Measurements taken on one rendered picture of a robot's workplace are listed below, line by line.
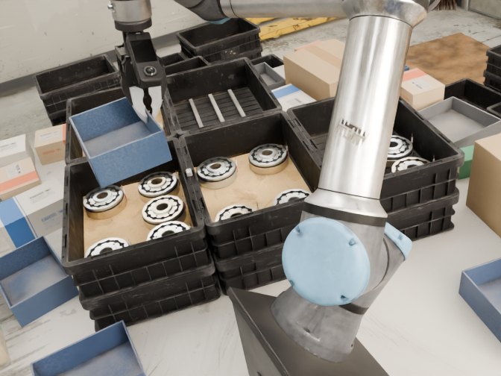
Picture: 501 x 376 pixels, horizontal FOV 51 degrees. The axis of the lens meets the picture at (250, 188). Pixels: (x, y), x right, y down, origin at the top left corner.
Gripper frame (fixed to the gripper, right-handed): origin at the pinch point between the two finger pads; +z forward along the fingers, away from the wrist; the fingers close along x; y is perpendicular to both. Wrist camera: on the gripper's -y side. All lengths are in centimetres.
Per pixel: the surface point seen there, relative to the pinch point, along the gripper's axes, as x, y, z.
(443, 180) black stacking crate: -60, -26, 18
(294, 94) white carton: -60, 47, 26
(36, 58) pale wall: 14, 326, 93
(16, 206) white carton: 33, 38, 37
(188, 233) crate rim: -1.0, -17.1, 18.9
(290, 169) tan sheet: -35.6, 3.5, 24.7
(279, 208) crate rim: -20.4, -20.3, 16.6
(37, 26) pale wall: 7, 327, 69
